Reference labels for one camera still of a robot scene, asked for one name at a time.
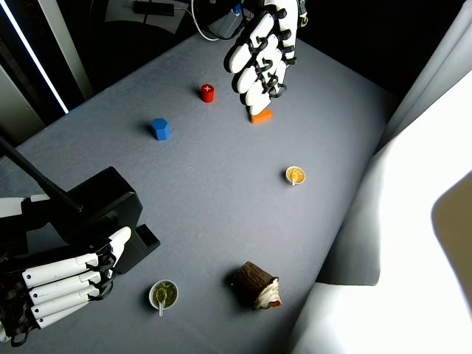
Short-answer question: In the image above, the blue hexagonal block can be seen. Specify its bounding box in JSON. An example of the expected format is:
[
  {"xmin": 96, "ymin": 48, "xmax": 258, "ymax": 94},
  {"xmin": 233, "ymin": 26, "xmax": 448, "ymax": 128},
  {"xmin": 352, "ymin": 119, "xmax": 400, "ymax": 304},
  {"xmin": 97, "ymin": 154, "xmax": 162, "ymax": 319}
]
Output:
[{"xmin": 150, "ymin": 117, "xmax": 171, "ymax": 141}]

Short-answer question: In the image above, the toy latte coffee cup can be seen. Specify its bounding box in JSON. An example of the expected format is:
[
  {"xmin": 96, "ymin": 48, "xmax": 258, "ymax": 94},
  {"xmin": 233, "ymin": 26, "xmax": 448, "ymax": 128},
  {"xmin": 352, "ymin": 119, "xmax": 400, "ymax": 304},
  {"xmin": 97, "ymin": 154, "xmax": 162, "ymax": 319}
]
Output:
[{"xmin": 285, "ymin": 165, "xmax": 307, "ymax": 187}]

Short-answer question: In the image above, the white cable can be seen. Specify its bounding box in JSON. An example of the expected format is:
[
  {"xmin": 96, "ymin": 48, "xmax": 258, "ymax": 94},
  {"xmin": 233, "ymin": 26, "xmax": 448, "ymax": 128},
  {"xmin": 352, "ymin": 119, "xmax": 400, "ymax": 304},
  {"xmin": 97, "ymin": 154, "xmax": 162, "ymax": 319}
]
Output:
[{"xmin": 191, "ymin": 0, "xmax": 246, "ymax": 41}]

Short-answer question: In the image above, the grey box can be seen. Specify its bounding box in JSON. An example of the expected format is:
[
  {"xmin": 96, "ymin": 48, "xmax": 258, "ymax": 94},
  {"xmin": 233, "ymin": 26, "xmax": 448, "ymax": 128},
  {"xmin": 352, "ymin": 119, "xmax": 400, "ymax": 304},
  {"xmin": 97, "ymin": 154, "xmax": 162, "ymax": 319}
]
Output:
[{"xmin": 208, "ymin": 5, "xmax": 245, "ymax": 38}]

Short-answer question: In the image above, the brown toy cupcake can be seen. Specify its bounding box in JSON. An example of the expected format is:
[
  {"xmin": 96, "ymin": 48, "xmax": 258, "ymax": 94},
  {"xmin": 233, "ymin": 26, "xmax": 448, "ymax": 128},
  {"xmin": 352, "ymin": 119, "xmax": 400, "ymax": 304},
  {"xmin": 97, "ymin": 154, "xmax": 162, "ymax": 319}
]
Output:
[{"xmin": 231, "ymin": 260, "xmax": 283, "ymax": 311}]

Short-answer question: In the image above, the orange triangular block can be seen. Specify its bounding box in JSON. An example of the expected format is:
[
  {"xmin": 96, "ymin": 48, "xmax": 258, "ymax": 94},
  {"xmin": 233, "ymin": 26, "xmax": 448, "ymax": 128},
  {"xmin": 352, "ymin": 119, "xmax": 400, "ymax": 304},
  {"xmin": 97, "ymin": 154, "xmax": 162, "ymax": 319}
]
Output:
[{"xmin": 249, "ymin": 108, "xmax": 273, "ymax": 124}]

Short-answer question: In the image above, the white upright post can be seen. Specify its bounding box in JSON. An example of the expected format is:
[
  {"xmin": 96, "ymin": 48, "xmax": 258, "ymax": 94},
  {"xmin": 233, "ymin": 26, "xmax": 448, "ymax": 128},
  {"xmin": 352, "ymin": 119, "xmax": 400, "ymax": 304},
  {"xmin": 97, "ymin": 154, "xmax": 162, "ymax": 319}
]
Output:
[{"xmin": 36, "ymin": 0, "xmax": 95, "ymax": 100}]

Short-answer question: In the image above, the white light bar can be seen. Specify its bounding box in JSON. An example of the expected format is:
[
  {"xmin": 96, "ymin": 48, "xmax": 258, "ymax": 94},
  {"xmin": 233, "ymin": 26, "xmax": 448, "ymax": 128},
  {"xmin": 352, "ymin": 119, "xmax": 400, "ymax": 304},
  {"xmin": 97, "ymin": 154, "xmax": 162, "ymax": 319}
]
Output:
[{"xmin": 0, "ymin": 0, "xmax": 70, "ymax": 114}]

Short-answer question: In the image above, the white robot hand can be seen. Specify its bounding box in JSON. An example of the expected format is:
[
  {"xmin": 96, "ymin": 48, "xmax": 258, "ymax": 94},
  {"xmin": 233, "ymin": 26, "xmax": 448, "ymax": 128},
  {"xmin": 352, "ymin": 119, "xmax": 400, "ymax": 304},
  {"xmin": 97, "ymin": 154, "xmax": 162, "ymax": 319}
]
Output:
[
  {"xmin": 0, "ymin": 193, "xmax": 133, "ymax": 347},
  {"xmin": 223, "ymin": 0, "xmax": 299, "ymax": 116}
]

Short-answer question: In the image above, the beige rounded panel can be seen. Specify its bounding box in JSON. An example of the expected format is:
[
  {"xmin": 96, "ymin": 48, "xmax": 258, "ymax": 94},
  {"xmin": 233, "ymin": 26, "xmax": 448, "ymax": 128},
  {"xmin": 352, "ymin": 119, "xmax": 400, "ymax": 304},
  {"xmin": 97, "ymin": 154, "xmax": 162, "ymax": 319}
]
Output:
[{"xmin": 431, "ymin": 171, "xmax": 472, "ymax": 314}]

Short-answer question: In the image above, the grey table cloth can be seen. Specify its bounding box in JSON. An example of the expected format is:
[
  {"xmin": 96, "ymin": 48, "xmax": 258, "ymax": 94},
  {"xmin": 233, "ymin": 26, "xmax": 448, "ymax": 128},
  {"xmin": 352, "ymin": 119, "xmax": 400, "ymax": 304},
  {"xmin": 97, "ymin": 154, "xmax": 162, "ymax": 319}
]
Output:
[{"xmin": 0, "ymin": 32, "xmax": 399, "ymax": 354}]

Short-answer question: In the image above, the white curtain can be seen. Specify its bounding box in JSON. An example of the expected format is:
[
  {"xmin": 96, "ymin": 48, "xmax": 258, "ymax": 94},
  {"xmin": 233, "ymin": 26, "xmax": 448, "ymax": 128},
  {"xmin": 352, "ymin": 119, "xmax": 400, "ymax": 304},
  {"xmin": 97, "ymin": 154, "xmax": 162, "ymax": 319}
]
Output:
[{"xmin": 291, "ymin": 0, "xmax": 472, "ymax": 354}]

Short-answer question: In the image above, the toy green soup bowl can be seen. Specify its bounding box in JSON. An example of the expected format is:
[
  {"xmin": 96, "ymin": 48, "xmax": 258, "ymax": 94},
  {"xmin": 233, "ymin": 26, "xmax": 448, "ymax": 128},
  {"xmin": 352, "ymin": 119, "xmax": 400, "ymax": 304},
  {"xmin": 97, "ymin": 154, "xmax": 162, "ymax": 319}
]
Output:
[{"xmin": 148, "ymin": 279, "xmax": 180, "ymax": 317}]

